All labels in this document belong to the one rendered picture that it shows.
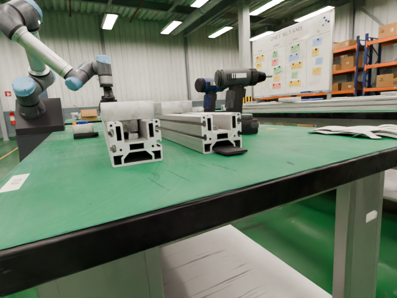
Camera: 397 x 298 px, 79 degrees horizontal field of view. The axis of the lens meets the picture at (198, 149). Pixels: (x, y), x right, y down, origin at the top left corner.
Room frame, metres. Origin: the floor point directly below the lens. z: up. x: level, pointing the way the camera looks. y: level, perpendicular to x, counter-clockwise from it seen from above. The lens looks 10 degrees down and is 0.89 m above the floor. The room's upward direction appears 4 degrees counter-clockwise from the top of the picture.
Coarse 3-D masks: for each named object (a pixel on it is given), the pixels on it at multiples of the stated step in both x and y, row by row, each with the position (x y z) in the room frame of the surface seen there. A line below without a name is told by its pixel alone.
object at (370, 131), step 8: (320, 128) 0.71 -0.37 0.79; (328, 128) 0.69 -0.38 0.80; (336, 128) 0.69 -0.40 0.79; (344, 128) 0.66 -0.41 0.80; (352, 128) 0.64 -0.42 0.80; (360, 128) 0.63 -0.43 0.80; (368, 128) 0.62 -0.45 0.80; (376, 128) 0.62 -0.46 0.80; (384, 128) 0.58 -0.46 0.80; (392, 128) 0.58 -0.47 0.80; (368, 136) 0.59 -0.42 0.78; (376, 136) 0.57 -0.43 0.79; (392, 136) 0.56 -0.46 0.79
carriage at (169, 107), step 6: (162, 102) 0.82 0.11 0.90; (168, 102) 0.82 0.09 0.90; (174, 102) 0.83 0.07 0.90; (180, 102) 0.84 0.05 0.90; (186, 102) 0.85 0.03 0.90; (156, 108) 0.89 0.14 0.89; (162, 108) 0.81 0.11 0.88; (168, 108) 0.82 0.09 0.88; (174, 108) 0.83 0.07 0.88; (180, 108) 0.84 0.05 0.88; (186, 108) 0.85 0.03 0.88
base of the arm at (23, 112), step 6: (18, 102) 1.50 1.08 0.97; (42, 102) 1.62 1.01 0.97; (18, 108) 1.53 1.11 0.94; (24, 108) 1.52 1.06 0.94; (30, 108) 1.52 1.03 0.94; (36, 108) 1.55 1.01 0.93; (42, 108) 1.59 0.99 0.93; (24, 114) 1.53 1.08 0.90; (30, 114) 1.54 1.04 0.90; (36, 114) 1.56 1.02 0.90; (42, 114) 1.59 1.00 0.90
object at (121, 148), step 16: (112, 128) 0.45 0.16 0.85; (144, 128) 0.50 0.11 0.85; (112, 144) 0.45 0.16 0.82; (128, 144) 0.46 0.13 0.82; (144, 144) 0.47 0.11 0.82; (160, 144) 0.49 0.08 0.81; (112, 160) 0.45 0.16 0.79; (128, 160) 0.48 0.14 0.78; (144, 160) 0.47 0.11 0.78; (160, 160) 0.48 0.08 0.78
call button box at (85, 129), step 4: (76, 124) 1.05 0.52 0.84; (80, 124) 1.03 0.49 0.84; (84, 124) 1.02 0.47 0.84; (88, 124) 1.02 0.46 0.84; (92, 124) 1.03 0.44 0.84; (72, 128) 1.00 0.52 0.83; (76, 128) 1.00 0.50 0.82; (80, 128) 1.01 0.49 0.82; (84, 128) 1.01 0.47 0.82; (88, 128) 1.02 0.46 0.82; (92, 128) 1.03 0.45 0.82; (76, 132) 1.00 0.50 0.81; (80, 132) 1.01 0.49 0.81; (84, 132) 1.01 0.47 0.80; (88, 132) 1.02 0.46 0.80; (92, 132) 1.03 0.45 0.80; (96, 132) 1.06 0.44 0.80; (76, 136) 1.00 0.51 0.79; (80, 136) 1.01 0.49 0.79; (84, 136) 1.01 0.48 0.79; (88, 136) 1.02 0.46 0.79; (92, 136) 1.02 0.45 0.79
